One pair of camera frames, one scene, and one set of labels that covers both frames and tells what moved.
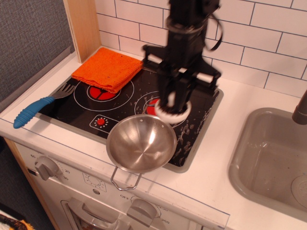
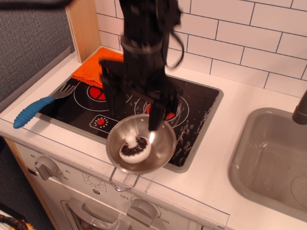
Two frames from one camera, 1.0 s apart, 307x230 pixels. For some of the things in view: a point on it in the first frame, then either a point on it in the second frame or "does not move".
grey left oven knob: x=46 y=167 does not move
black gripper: x=183 y=51 → x=143 y=69
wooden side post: x=82 y=15 does not move
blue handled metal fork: x=30 y=110 does not move
